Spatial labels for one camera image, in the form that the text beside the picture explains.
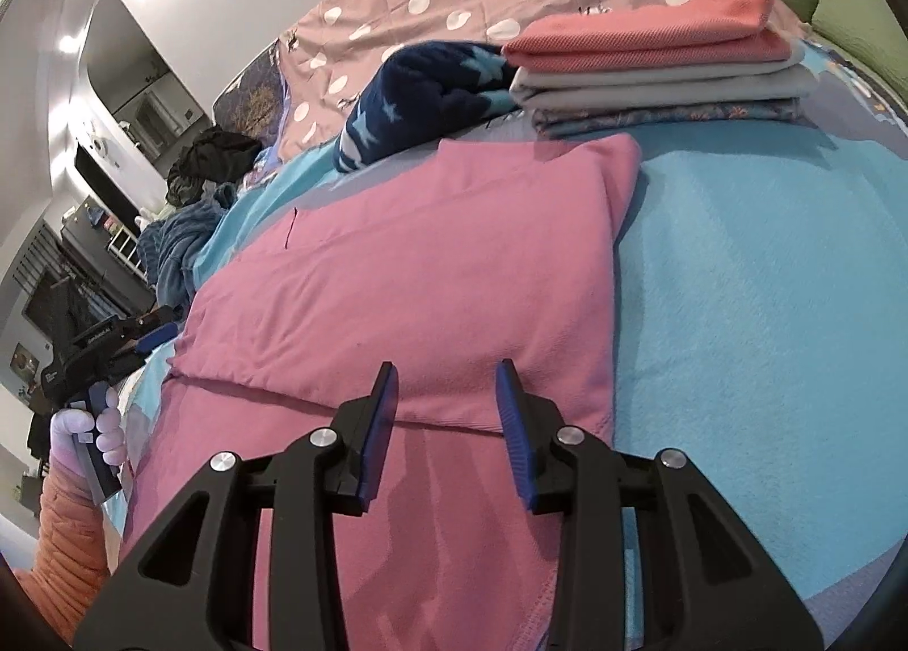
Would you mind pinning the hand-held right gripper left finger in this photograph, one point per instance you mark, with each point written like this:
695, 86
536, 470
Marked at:
378, 424

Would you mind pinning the person's left forearm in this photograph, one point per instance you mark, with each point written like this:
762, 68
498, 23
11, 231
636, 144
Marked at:
71, 537

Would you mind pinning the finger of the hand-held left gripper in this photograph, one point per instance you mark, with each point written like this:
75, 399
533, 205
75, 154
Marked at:
159, 335

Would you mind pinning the floral folded cloth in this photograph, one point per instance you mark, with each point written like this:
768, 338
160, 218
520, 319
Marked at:
660, 117

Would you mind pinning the arched wall mirror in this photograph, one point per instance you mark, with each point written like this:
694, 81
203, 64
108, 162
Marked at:
135, 69

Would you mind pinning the person's left hand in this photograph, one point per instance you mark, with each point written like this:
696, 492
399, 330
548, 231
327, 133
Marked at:
106, 438

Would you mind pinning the pink garment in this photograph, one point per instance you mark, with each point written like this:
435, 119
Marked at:
425, 282

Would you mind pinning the black clothes pile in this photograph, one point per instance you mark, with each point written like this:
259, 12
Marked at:
213, 161

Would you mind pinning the blue-grey fluffy blanket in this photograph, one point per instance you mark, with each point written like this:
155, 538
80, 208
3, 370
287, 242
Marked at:
177, 246

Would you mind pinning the dark shelf unit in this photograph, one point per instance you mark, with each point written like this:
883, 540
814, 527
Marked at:
99, 239

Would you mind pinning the coral folded cloth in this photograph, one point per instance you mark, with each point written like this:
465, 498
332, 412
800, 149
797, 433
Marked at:
638, 34

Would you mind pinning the light blue blanket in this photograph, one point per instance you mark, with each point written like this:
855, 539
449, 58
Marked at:
745, 303

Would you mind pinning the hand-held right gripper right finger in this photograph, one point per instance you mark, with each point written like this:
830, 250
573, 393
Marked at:
512, 424

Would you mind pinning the grey folded cloth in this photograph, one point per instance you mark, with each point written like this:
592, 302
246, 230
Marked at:
660, 87

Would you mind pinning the navy star print garment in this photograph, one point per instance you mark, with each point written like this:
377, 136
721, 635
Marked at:
411, 97

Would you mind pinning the dark tree print blanket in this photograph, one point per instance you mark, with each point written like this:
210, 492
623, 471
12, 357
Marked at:
248, 97

